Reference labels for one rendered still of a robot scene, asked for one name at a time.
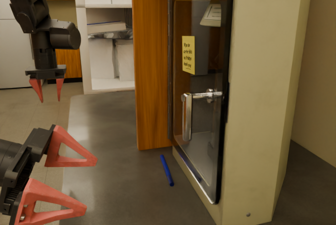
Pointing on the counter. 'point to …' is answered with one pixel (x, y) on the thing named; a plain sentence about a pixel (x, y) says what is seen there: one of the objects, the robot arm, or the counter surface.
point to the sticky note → (188, 54)
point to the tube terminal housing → (258, 90)
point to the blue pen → (167, 170)
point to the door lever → (188, 98)
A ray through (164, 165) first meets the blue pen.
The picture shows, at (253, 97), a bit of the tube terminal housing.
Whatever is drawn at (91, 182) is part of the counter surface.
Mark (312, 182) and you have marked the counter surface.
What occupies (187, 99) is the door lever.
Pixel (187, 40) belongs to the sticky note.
